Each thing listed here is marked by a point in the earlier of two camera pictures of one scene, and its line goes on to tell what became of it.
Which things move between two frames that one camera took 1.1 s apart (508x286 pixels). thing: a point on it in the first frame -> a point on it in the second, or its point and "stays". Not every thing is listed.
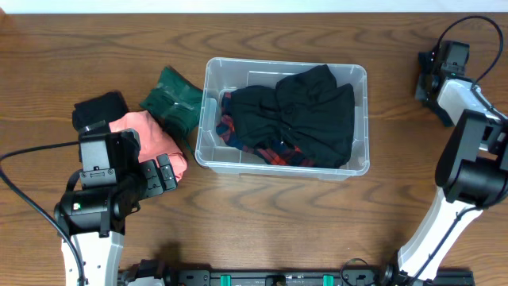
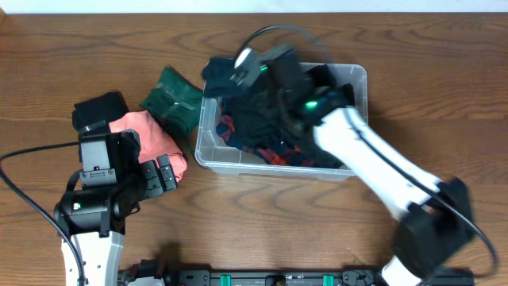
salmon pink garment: [155, 140] stays
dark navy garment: [424, 86] -> [216, 77]
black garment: [305, 112] stays
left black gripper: [153, 185] stays
